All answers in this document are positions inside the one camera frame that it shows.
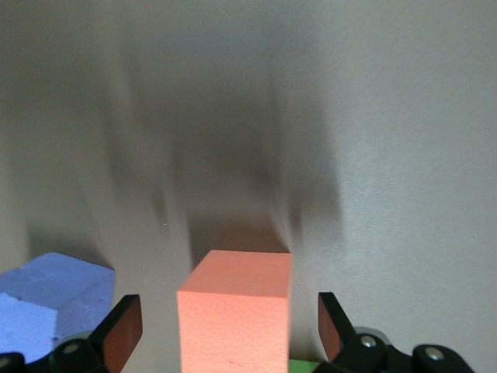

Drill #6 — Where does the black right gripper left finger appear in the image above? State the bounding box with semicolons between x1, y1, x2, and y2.
0;294;144;373

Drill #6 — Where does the orange foam cube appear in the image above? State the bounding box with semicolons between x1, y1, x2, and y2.
177;249;293;373

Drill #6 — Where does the green foam cube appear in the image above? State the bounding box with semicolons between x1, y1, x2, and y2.
289;359;323;373

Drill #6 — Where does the purple foam cube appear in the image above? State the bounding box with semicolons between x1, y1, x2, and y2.
0;252;116;364

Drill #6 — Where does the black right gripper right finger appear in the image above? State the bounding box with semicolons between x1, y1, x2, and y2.
310;291;477;373

